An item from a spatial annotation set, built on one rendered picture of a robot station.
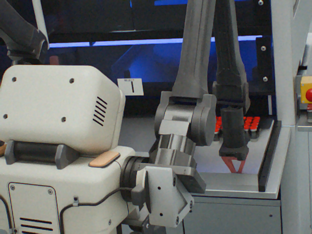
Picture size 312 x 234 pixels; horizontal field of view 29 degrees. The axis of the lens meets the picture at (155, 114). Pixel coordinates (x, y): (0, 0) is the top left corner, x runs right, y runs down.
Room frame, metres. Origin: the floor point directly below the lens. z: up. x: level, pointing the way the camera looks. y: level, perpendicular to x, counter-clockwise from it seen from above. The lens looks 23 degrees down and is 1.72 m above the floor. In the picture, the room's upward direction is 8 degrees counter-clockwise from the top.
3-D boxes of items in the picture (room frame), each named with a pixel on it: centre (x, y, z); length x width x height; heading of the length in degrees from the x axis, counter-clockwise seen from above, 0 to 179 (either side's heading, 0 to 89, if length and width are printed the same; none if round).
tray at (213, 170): (1.58, -0.18, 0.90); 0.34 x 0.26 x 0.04; 159
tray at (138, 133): (1.80, 0.10, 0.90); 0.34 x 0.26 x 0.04; 160
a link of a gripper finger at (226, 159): (1.42, -0.20, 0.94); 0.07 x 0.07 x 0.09; 69
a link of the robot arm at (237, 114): (1.42, -0.20, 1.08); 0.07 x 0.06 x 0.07; 157
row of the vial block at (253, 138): (1.66, -0.21, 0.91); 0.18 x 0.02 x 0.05; 69
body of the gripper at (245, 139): (1.41, -0.20, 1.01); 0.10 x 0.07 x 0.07; 159
